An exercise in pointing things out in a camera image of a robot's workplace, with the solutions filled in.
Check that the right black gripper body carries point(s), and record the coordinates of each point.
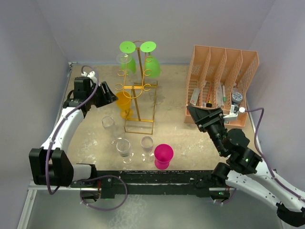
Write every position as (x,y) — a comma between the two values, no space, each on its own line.
(212,125)

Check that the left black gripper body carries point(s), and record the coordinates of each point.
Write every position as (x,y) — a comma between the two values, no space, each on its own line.
(99,98)

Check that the yellow plastic goblet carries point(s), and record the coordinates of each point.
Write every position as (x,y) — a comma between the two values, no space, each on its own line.
(124,104)

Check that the clear glass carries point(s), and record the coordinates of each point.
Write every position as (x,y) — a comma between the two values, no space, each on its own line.
(113,132)
(124,59)
(147,146)
(123,147)

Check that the large green wine glass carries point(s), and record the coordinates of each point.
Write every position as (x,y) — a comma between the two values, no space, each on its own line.
(151,65)

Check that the small green wine glass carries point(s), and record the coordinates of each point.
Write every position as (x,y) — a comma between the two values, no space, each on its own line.
(129,47)

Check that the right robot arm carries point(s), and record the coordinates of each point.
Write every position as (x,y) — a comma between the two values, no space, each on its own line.
(246,169)

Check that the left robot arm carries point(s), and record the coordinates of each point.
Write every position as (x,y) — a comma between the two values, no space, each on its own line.
(49,163)

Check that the round blue tin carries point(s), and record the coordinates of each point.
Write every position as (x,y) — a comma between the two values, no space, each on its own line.
(237,97)

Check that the orange plastic desk organizer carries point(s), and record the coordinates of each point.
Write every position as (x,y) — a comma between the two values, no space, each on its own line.
(218,72)

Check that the pink plastic goblet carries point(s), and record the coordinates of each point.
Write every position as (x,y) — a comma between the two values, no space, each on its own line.
(163,155)

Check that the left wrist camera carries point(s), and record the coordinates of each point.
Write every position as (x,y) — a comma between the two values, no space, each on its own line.
(91,75)

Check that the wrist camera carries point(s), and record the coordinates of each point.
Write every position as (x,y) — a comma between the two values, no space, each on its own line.
(91,75)
(235,110)

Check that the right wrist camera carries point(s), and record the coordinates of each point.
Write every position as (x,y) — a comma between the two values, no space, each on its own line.
(235,110)

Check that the gold wire glass rack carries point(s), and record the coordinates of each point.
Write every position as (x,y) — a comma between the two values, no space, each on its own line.
(143,95)

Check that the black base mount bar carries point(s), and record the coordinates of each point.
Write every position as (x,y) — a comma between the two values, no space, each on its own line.
(109,183)

